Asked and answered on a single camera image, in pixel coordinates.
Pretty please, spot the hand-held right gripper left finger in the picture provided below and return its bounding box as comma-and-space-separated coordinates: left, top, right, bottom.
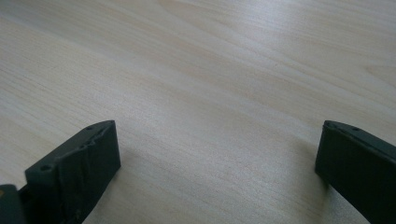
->
23, 119, 122, 224

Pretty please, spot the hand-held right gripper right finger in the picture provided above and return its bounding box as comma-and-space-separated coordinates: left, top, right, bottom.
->
314, 119, 396, 224

